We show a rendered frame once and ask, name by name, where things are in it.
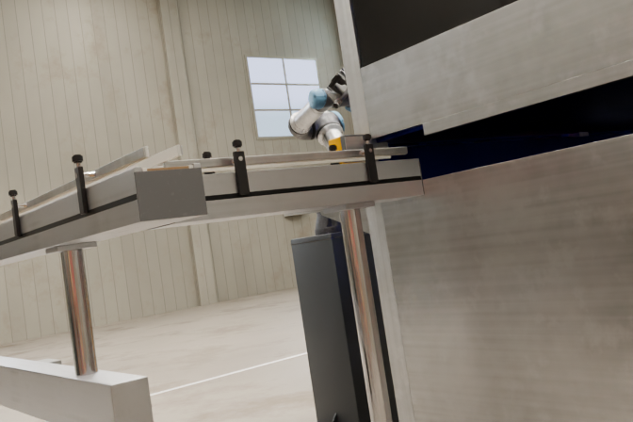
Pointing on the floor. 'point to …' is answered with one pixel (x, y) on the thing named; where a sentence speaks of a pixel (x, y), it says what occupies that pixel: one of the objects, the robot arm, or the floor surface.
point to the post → (346, 21)
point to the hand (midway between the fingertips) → (340, 102)
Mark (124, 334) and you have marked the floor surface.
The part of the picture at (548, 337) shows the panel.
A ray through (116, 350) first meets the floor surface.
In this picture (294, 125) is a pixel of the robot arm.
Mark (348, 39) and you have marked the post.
